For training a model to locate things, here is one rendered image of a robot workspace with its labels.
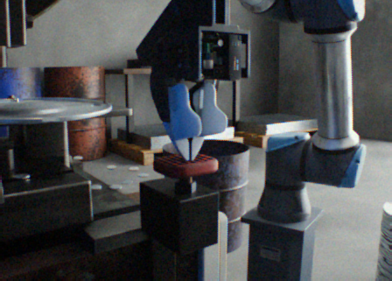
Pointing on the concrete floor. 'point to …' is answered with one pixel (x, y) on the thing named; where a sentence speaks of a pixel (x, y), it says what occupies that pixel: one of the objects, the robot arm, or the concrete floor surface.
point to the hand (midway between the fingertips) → (185, 149)
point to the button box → (214, 256)
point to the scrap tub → (226, 181)
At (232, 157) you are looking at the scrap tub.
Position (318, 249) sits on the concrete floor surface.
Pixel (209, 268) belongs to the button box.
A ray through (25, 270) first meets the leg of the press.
